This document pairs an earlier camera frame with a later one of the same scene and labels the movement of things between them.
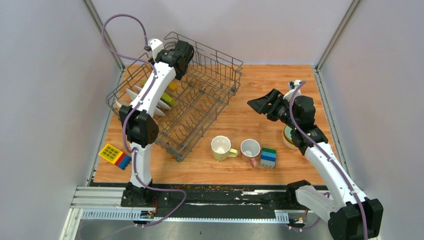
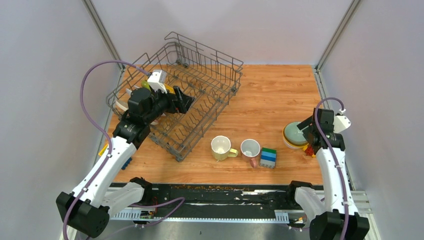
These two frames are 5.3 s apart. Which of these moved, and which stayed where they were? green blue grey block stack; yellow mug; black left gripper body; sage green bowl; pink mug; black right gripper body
Moved: black left gripper body; black right gripper body
Stayed: yellow mug; sage green bowl; pink mug; green blue grey block stack
